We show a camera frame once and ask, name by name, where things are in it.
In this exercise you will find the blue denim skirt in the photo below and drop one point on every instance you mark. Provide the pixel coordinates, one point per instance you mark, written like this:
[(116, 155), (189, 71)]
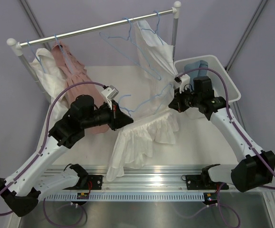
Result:
[(195, 65)]

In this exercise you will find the blue wire hanger far left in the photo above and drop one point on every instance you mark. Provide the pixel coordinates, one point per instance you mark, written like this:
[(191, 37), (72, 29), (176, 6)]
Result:
[(36, 56)]

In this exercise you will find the white garment far left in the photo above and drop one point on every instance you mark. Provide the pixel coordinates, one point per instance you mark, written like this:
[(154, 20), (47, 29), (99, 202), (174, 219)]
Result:
[(53, 82)]

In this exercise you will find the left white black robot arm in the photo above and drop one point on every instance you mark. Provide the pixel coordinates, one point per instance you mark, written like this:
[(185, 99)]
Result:
[(23, 190)]

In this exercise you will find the blue wire hanger of pink dress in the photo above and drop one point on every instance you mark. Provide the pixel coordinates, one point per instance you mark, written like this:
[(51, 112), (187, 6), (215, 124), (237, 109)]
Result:
[(67, 61)]

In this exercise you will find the pink dress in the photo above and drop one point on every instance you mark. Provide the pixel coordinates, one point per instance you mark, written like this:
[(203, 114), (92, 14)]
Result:
[(79, 75)]

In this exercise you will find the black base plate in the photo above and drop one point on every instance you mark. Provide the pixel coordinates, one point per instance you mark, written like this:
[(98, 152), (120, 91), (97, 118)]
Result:
[(93, 181), (195, 182)]

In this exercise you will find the white slotted cable duct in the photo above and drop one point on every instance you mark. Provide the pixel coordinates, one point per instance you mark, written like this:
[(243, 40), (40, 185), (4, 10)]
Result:
[(128, 196)]

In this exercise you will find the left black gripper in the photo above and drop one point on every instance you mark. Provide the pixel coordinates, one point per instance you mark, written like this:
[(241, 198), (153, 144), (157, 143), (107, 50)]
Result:
[(118, 119)]

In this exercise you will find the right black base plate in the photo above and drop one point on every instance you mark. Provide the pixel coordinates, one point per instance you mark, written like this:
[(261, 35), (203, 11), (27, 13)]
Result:
[(195, 182)]

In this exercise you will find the aluminium mounting rail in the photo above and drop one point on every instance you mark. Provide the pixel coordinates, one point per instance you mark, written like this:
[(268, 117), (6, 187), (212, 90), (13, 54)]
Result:
[(149, 178)]

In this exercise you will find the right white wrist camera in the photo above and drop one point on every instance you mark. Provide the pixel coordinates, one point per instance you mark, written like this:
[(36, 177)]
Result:
[(183, 80)]

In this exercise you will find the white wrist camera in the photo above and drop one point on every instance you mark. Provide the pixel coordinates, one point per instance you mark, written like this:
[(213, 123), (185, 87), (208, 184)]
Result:
[(183, 80), (108, 94)]

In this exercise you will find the blue wire hanger of skirt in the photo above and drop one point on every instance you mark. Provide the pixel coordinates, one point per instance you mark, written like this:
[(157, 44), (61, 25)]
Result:
[(137, 52)]

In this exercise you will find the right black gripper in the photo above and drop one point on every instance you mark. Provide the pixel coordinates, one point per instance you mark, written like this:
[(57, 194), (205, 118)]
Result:
[(177, 103)]

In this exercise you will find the blue wire hanger right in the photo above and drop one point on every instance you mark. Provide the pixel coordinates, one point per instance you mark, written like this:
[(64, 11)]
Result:
[(157, 23)]

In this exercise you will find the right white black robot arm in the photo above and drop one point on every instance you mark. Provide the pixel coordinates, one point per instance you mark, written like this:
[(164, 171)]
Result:
[(255, 166)]

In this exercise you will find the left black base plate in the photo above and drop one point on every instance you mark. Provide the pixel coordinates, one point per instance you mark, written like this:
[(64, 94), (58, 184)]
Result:
[(93, 181)]

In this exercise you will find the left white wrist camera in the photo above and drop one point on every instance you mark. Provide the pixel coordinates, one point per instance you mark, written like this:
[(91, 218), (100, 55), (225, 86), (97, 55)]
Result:
[(108, 94)]

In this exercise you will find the white skirt on right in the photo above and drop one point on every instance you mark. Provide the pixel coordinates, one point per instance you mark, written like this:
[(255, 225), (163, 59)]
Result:
[(155, 58)]

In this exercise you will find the white ruffled dress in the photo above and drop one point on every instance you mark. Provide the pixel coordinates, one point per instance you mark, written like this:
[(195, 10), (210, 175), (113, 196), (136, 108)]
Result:
[(135, 142)]

